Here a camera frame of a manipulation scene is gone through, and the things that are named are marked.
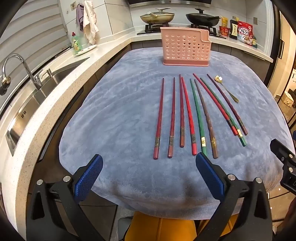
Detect window blinds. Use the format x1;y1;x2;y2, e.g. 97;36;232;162
0;0;70;93

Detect green dish soap bottle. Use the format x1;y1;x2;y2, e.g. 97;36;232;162
71;32;83;55

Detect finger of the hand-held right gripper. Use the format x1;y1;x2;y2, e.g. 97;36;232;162
270;138;296;194

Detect steel sink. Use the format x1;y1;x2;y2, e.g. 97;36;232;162
7;57;90;156

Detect dark sauce bottle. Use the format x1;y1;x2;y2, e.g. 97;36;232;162
230;20;239;39

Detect gold spoon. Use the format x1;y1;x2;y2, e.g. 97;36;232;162
215;75;240;103

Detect white hanging towel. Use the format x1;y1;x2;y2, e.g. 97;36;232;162
83;0;99;45

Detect chrome faucet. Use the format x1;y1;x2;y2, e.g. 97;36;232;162
0;53;43;96

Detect pink perforated utensil holder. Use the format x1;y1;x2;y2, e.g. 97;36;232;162
160;27;211;67

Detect black wok with lid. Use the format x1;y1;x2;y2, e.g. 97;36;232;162
185;9;222;27

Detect purple hanging cloth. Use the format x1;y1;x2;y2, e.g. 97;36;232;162
76;4;85;32

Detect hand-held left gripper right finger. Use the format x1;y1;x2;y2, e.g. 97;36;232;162
195;152;272;241

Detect dark purple chopstick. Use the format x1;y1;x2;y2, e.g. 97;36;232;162
206;74;248;135

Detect brown-red chopstick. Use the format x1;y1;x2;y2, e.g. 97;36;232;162
179;74;185;148

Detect green chopstick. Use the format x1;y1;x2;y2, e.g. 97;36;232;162
200;77;247;147
190;78;208;156

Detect brown chopstick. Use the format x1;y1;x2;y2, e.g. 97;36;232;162
194;79;219;159

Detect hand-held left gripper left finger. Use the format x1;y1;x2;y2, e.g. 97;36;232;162
26;154;104;241

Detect black gas stove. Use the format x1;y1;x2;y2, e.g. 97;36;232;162
137;23;228;39

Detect chrome soap dispenser pump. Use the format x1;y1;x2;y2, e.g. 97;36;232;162
35;68;54;80

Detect yellow stool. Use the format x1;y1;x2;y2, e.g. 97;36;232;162
125;211;238;241

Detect blue-grey plush cloth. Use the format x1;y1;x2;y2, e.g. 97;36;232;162
59;47;295;219

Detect red cereal bag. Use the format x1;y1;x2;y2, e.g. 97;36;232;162
237;21;253;44

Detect cream pan with lid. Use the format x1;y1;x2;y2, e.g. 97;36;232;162
140;8;175;24

